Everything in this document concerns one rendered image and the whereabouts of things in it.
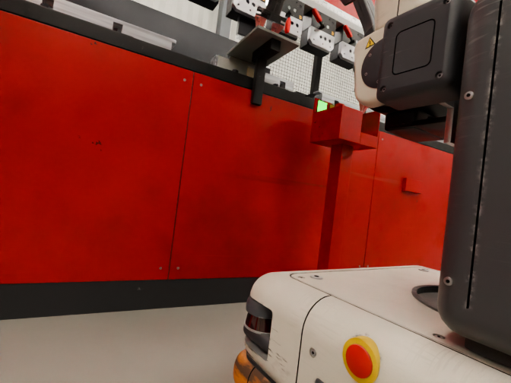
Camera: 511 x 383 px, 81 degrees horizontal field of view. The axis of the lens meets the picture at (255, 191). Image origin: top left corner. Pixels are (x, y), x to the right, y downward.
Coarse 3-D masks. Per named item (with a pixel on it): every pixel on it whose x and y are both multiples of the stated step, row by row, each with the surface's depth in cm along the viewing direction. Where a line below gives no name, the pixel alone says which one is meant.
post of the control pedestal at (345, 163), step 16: (336, 144) 116; (336, 160) 115; (336, 176) 114; (336, 192) 113; (336, 208) 113; (336, 224) 114; (320, 240) 118; (336, 240) 114; (320, 256) 117; (336, 256) 115
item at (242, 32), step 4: (240, 16) 128; (240, 20) 128; (244, 20) 129; (248, 20) 130; (240, 24) 128; (244, 24) 129; (248, 24) 130; (252, 24) 131; (236, 28) 129; (240, 28) 128; (244, 28) 129; (248, 28) 130; (252, 28) 131; (236, 32) 129; (240, 32) 128; (244, 32) 129; (248, 32) 130; (236, 36) 128; (240, 36) 129; (244, 36) 130
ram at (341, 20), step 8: (304, 0) 140; (328, 0) 147; (336, 0) 149; (304, 8) 144; (312, 8) 143; (320, 8) 145; (344, 8) 152; (352, 8) 155; (336, 16) 150; (336, 24) 153; (344, 24) 153; (352, 24) 155; (360, 32) 158
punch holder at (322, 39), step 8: (304, 16) 148; (312, 16) 142; (328, 16) 147; (304, 24) 147; (312, 24) 142; (328, 24) 147; (304, 32) 147; (312, 32) 142; (320, 32) 145; (328, 32) 148; (304, 40) 146; (312, 40) 142; (320, 40) 145; (328, 40) 149; (304, 48) 148; (312, 48) 147; (320, 48) 146; (328, 48) 148; (320, 56) 155
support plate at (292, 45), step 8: (256, 32) 105; (264, 32) 104; (272, 32) 105; (240, 40) 114; (248, 40) 111; (256, 40) 111; (264, 40) 110; (280, 40) 109; (288, 40) 108; (232, 48) 120; (240, 48) 118; (248, 48) 117; (256, 48) 116; (288, 48) 113; (296, 48) 113; (232, 56) 126; (240, 56) 125; (248, 56) 124; (280, 56) 121
